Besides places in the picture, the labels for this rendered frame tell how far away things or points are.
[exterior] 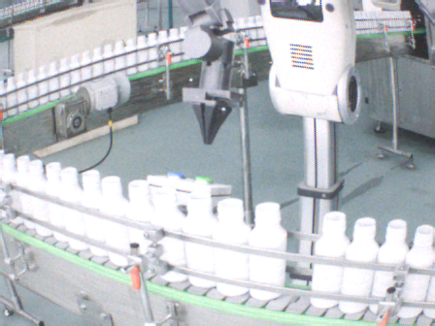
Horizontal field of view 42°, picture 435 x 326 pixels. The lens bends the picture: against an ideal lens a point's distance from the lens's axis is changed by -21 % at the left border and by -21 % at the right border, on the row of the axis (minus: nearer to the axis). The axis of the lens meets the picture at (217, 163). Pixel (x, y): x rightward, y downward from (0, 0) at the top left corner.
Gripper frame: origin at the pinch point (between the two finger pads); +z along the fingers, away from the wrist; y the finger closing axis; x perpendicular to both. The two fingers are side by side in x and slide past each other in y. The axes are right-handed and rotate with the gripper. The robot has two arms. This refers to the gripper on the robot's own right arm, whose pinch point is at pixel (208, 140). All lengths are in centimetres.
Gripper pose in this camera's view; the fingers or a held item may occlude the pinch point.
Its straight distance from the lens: 130.0
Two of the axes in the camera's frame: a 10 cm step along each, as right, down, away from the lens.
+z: -1.2, 9.9, 0.4
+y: 8.6, 1.2, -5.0
